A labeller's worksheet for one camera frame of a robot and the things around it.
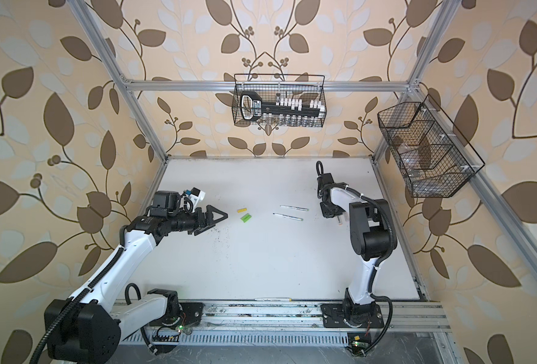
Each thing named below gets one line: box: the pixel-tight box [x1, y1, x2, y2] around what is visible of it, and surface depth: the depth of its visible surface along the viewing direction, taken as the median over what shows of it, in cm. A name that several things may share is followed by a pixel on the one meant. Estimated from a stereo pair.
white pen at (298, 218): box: [272, 212, 304, 222], surface depth 101 cm
